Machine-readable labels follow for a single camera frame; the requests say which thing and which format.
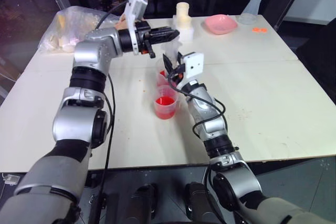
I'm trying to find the clear conical flask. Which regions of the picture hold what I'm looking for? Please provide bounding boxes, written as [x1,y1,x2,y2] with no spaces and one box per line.
[237,0,265,26]

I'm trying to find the clear plastic cup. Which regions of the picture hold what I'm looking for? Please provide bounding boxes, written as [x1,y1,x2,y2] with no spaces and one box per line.
[160,40,182,65]

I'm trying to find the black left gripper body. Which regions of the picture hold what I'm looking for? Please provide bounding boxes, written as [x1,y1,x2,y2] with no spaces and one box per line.
[134,20,156,60]

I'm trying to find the clear plastic bag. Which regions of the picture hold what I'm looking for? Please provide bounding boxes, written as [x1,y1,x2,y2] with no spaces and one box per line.
[38,5,122,55]

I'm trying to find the pink plastic dish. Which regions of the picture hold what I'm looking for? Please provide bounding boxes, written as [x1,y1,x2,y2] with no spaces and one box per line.
[204,14,239,36]

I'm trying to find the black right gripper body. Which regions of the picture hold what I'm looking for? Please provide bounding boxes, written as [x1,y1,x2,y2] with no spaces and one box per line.
[169,62,186,83]

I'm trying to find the clear cup with red liquid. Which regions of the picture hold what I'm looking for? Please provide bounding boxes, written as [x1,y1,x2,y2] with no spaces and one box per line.
[154,58,172,88]
[152,84,177,120]

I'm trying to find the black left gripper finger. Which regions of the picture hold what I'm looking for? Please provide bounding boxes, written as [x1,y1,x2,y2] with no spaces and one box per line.
[150,25,181,37]
[150,35,180,45]

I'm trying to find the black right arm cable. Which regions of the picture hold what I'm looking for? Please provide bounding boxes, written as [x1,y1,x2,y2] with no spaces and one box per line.
[167,71,226,137]

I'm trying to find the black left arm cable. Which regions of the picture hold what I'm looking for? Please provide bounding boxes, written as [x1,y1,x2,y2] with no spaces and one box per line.
[93,0,132,205]

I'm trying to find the cream plastic cylinder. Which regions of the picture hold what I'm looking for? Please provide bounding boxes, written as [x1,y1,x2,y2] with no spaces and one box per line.
[175,2,192,28]

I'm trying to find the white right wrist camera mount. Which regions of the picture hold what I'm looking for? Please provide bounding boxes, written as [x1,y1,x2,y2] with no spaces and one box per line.
[180,51,205,80]

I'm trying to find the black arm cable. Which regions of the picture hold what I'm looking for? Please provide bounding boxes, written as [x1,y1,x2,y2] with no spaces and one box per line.
[167,71,226,137]
[93,0,132,205]

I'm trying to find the dark rounded shape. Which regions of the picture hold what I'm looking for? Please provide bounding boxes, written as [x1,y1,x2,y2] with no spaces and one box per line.
[130,183,159,224]

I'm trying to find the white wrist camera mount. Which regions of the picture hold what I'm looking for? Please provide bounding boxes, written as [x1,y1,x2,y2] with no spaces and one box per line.
[180,51,205,80]
[124,0,148,56]

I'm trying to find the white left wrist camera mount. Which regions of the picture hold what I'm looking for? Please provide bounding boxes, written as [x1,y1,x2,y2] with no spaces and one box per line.
[124,0,148,56]

